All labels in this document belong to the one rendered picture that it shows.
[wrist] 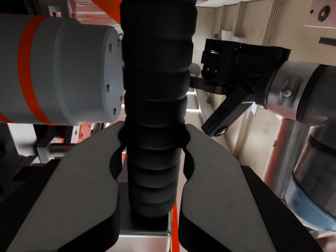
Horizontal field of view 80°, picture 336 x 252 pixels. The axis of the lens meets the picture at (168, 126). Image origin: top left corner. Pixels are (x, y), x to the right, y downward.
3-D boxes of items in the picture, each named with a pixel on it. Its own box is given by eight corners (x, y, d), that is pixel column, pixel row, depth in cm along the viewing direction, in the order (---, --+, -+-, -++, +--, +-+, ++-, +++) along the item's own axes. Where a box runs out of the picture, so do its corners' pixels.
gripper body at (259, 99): (227, 43, 37) (298, 51, 29) (217, 89, 41) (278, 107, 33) (201, 37, 32) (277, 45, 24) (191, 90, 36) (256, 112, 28)
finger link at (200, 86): (176, 70, 37) (224, 78, 36) (175, 80, 38) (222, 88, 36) (171, 73, 33) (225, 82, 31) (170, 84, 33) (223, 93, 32)
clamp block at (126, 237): (35, 232, 13) (52, 274, 16) (173, 235, 14) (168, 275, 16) (67, 177, 18) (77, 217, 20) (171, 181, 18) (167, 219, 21)
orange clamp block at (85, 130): (48, 138, 52) (63, 144, 61) (79, 139, 52) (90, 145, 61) (53, 112, 54) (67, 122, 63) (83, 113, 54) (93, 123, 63)
